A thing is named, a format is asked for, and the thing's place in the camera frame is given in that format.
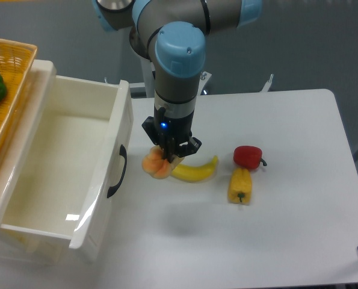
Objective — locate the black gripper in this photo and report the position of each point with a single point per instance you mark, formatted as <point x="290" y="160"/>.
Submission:
<point x="172" y="135"/>

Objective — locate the round orange bread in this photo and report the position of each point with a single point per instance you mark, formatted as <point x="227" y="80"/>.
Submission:
<point x="157" y="167"/>

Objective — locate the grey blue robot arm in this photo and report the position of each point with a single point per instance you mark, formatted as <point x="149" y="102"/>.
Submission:
<point x="173" y="37"/>

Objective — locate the open upper white drawer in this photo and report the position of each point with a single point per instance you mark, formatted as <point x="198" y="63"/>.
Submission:
<point x="72" y="160"/>

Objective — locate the white drawer cabinet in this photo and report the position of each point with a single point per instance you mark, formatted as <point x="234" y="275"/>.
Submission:
<point x="15" y="244"/>

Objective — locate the yellow banana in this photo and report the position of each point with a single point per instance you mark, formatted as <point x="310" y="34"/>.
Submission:
<point x="195" y="173"/>

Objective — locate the red bell pepper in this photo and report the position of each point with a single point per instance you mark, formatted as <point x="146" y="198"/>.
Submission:
<point x="249" y="157"/>

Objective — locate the yellow bell pepper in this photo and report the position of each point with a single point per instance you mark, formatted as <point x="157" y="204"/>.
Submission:
<point x="240" y="187"/>

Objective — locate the yellow wicker basket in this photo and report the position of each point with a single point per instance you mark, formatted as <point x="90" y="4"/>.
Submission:
<point x="16" y="59"/>

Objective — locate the black drawer handle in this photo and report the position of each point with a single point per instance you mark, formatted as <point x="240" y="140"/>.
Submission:
<point x="113" y="189"/>

